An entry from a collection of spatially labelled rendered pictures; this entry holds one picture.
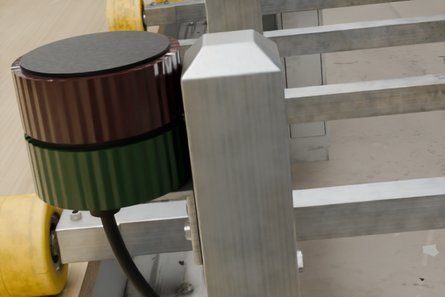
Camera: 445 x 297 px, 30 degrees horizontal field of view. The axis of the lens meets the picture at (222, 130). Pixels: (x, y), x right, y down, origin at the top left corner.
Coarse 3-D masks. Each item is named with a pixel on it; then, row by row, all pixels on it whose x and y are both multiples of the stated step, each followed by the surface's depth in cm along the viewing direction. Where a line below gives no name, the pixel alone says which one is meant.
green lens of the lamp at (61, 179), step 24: (144, 144) 28; (168, 144) 29; (48, 168) 29; (72, 168) 28; (96, 168) 28; (120, 168) 28; (144, 168) 28; (168, 168) 29; (48, 192) 29; (72, 192) 28; (96, 192) 28; (120, 192) 28; (144, 192) 29; (168, 192) 29
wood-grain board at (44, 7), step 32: (0, 0) 184; (32, 0) 180; (64, 0) 177; (96, 0) 173; (0, 32) 154; (32, 32) 151; (64, 32) 149; (96, 32) 146; (160, 32) 147; (0, 64) 133; (0, 96) 117; (0, 128) 104; (0, 160) 94; (0, 192) 85; (32, 192) 84; (64, 288) 66
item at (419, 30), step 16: (432, 16) 110; (272, 32) 111; (288, 32) 110; (304, 32) 109; (320, 32) 109; (336, 32) 109; (352, 32) 109; (368, 32) 109; (384, 32) 109; (400, 32) 109; (416, 32) 109; (432, 32) 109; (288, 48) 109; (304, 48) 109; (320, 48) 109; (336, 48) 109; (352, 48) 109; (368, 48) 109
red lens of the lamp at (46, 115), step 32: (160, 64) 28; (32, 96) 28; (64, 96) 27; (96, 96) 27; (128, 96) 27; (160, 96) 28; (32, 128) 28; (64, 128) 27; (96, 128) 27; (128, 128) 28
